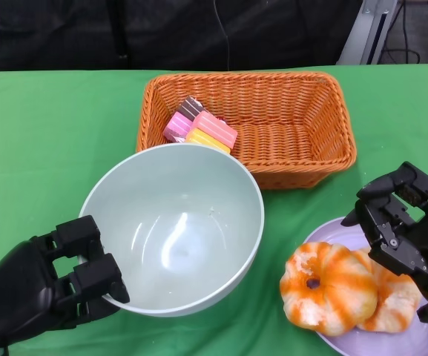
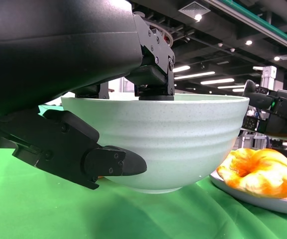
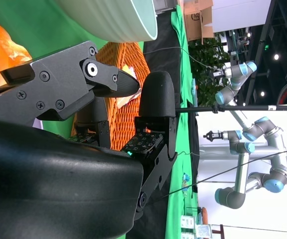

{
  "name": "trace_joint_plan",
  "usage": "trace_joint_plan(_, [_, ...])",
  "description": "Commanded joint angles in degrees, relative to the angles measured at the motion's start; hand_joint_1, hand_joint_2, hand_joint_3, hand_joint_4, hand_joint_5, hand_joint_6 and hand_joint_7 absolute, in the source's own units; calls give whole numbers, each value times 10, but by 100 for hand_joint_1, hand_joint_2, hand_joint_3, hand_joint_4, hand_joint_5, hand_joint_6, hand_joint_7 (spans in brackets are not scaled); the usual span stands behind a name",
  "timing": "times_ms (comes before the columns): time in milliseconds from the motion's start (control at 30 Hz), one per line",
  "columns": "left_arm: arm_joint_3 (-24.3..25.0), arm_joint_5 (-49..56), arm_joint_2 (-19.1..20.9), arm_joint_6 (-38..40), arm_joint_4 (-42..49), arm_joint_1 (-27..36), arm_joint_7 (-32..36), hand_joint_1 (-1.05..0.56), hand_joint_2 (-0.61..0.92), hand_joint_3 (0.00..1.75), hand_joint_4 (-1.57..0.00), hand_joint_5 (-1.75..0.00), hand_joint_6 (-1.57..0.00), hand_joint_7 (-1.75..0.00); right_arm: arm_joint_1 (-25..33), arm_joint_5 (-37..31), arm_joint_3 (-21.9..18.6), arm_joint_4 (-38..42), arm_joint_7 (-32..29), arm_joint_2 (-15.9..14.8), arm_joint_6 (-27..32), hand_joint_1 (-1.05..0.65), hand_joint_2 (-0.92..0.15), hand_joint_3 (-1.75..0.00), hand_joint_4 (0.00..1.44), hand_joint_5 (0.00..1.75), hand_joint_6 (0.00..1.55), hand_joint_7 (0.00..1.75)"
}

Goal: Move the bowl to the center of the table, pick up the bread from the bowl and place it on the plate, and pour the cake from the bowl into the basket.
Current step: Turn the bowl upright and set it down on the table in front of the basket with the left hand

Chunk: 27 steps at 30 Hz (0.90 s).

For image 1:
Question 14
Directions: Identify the black floor cable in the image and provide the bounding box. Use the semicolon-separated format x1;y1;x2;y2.
380;0;421;65

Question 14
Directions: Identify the pink striped chocolate cake slice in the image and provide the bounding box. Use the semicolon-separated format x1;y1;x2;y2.
162;95;204;144

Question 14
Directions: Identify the orange swirl doughnut bread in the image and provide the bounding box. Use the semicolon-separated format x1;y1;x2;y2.
358;248;422;333

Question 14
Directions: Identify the orange swirl bread pink piece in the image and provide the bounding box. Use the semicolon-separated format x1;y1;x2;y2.
279;241;380;337

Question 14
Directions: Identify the orange wicker basket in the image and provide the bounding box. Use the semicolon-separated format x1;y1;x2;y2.
135;71;358;190

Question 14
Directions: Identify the grey aluminium frame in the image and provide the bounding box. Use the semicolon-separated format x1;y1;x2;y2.
338;0;400;66

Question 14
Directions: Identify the small yellow cream cake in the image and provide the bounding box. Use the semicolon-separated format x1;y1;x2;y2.
185;111;238;155

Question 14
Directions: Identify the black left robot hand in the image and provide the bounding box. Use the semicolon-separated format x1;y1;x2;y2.
0;214;131;349

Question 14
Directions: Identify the black curtain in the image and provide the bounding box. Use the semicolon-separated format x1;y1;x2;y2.
0;0;363;72

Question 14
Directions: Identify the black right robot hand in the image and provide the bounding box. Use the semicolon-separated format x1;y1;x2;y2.
340;161;428;323

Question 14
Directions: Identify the white round plate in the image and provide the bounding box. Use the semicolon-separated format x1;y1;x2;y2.
304;217;428;356

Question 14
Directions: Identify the pale grey-green bowl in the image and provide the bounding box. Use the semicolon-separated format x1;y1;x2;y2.
78;143;266;318

